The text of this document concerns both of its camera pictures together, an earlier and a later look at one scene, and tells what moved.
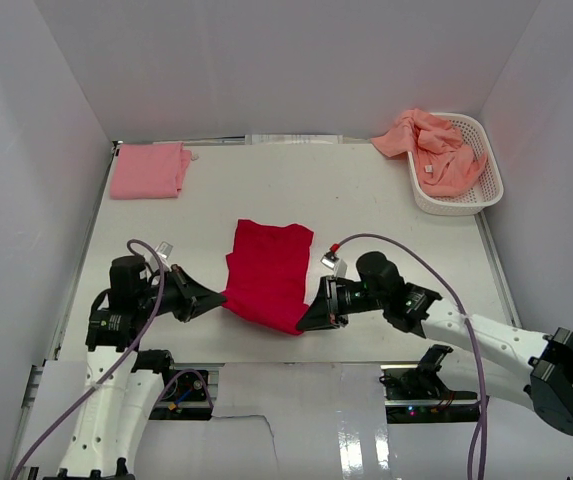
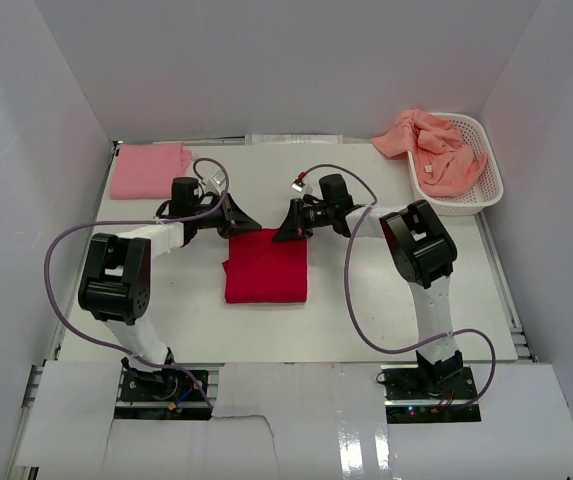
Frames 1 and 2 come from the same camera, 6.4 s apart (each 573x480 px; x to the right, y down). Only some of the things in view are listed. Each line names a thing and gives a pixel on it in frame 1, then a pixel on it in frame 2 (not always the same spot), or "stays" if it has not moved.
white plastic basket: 484,191 stays
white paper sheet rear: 293,139 stays
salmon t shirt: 444,167 stays
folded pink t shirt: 149,170 stays
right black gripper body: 340,301 → 307,218
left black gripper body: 178,295 → 221,219
